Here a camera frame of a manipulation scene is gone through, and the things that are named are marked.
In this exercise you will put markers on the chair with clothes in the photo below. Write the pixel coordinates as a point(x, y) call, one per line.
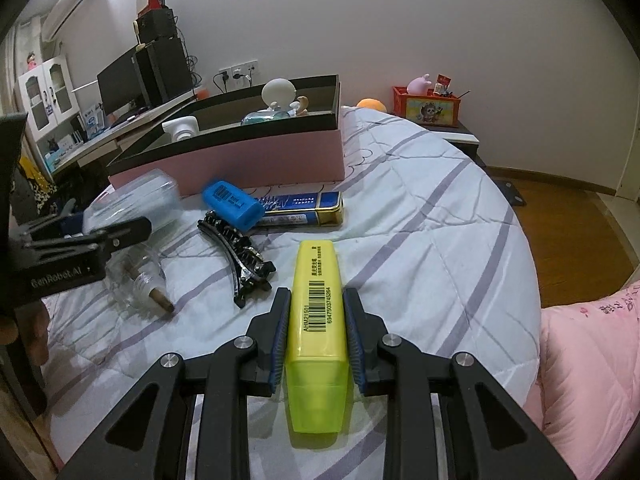
point(35, 185)

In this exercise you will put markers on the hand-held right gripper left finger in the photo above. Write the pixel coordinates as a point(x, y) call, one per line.
point(279, 350)

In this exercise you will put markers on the teal correction tape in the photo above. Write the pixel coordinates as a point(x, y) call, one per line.
point(265, 118)

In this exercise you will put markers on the small desk fan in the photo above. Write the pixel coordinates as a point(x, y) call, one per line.
point(139, 35)

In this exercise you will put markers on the pink doll figurine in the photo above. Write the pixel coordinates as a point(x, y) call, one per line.
point(32, 61)

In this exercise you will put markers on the yellow highlighter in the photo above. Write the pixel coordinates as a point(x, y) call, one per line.
point(315, 335)

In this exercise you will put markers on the person's left hand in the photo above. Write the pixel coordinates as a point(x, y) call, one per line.
point(27, 332)

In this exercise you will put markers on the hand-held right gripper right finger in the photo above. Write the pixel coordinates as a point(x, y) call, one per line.
point(354, 350)

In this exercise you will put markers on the white air conditioner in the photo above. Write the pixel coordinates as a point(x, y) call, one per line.
point(70, 2)

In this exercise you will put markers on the black speaker box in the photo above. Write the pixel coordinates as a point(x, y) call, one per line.
point(156, 24)

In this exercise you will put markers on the red storage crate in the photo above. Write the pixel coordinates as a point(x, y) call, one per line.
point(432, 107)

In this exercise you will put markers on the black computer monitor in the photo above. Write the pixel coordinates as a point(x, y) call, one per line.
point(117, 85)

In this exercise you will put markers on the blue pen tin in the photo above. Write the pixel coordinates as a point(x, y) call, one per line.
point(310, 210)

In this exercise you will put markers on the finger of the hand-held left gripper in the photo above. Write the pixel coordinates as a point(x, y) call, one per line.
point(60, 223)
point(125, 232)

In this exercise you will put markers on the clear plastic case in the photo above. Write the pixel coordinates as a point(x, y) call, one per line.
point(145, 195)

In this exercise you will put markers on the black hair clip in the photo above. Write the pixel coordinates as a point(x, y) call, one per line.
point(235, 260)

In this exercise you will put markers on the striped tablecloth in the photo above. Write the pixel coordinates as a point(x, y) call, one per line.
point(425, 240)

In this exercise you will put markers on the white hutch cabinet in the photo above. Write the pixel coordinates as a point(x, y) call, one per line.
point(47, 95)

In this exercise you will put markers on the white desk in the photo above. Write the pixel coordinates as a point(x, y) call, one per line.
point(100, 137)

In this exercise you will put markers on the white-headed doll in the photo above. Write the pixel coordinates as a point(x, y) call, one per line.
point(277, 92)

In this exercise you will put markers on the small clear glass bottle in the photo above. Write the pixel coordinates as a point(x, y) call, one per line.
point(145, 290)

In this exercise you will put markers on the white pencil sharpener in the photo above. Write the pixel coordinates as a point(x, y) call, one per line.
point(182, 127)

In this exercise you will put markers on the pink storage box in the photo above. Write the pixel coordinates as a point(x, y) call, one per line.
point(260, 160)

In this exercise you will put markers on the wall power outlet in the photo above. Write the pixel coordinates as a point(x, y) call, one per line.
point(239, 70)

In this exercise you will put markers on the pink plush toy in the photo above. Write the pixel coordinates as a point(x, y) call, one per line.
point(419, 84)

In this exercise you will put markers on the orange octopus plush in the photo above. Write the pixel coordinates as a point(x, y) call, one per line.
point(372, 105)

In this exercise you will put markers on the pink quilt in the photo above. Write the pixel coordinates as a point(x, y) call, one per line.
point(590, 370)

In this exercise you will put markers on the black computer tower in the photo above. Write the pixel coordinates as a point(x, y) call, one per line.
point(162, 70)

